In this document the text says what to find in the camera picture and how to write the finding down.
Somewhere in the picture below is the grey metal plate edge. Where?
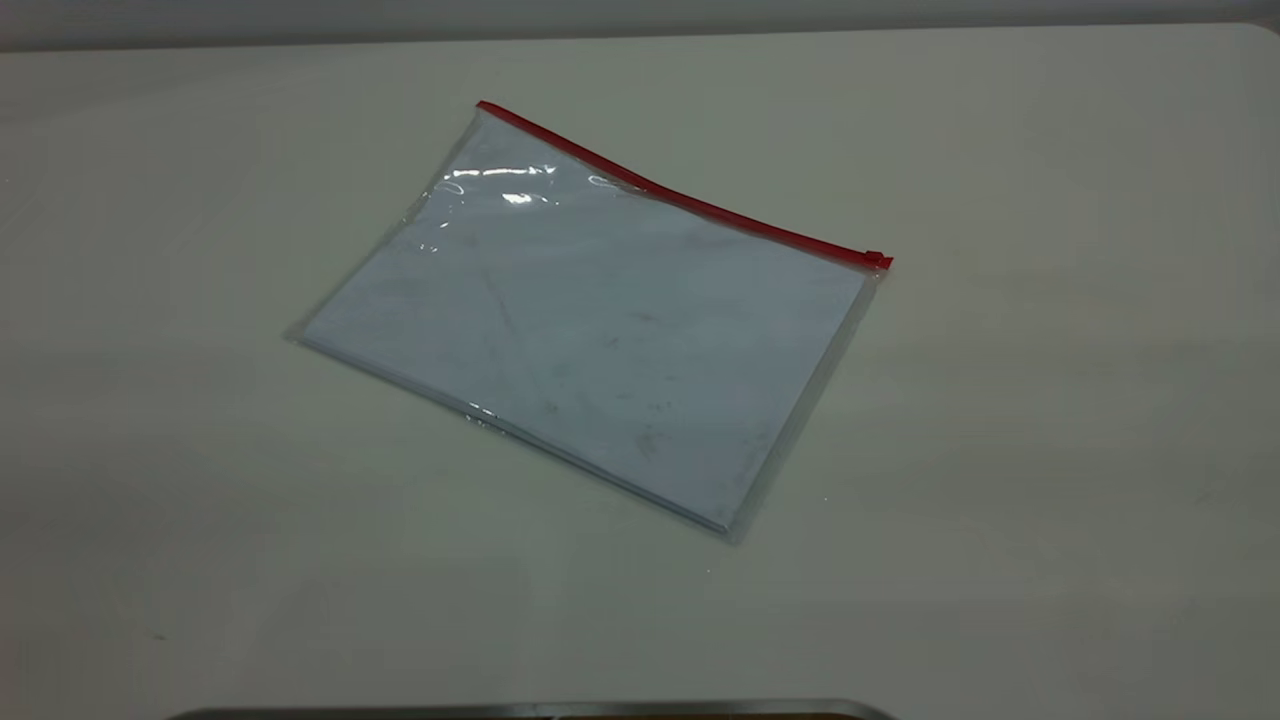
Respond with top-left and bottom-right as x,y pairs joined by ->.
168,698 -> 898,720

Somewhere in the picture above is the transparent bag with red zipper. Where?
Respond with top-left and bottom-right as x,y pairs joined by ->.
284,99 -> 895,546

